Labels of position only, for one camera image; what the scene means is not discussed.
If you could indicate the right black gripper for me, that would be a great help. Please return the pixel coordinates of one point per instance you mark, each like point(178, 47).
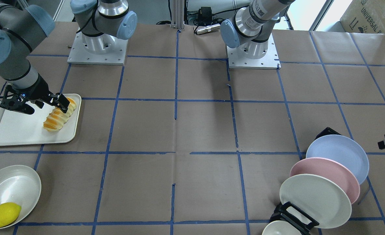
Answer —
point(39, 89)

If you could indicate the striped bread roll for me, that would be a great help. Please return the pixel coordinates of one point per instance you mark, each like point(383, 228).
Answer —
point(56, 119)

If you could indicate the blue plate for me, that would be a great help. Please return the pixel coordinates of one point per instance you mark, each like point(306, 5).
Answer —
point(344, 150)

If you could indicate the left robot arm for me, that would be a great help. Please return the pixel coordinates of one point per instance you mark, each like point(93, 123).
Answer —
point(253, 24)

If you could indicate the pink plate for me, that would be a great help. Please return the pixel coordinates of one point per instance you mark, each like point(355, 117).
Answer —
point(332, 170)

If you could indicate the cream plate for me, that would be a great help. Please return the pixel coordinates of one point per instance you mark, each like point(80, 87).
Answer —
point(319, 197)

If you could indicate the white tray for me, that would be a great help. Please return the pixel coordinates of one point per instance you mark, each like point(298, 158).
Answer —
point(22, 129)

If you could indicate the white oval dish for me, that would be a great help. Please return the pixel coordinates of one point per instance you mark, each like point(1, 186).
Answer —
point(20, 185)

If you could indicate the yellow lemon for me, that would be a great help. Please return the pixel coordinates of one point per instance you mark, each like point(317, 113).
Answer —
point(9, 212)

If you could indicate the cardboard box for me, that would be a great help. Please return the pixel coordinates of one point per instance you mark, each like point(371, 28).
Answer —
point(364, 16)

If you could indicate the black dish rack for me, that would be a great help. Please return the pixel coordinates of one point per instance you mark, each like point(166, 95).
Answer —
point(281, 213)

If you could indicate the cream bowl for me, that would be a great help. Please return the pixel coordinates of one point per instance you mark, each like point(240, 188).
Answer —
point(280, 228)

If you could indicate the brown paper table cover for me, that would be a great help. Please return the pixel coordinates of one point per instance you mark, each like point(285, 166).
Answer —
point(177, 142)

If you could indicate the black power adapter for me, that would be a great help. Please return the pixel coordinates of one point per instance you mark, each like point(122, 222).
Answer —
point(204, 16)

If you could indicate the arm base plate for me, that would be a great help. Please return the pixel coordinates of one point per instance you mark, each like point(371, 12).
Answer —
point(101, 50)
point(253, 55)

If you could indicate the aluminium frame post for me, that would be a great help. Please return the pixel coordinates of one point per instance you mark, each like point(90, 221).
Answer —
point(178, 9)

